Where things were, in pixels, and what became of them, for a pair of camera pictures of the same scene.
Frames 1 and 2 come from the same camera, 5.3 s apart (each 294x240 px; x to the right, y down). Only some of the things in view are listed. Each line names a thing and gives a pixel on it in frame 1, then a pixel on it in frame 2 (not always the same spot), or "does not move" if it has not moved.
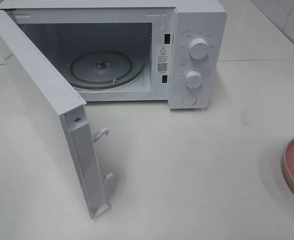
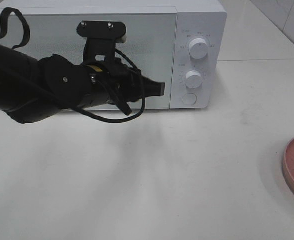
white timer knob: (194, 79) does not move
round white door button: (189, 99) does not move
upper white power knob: (198, 48) does not move
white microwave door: (62, 109) to (151, 42)
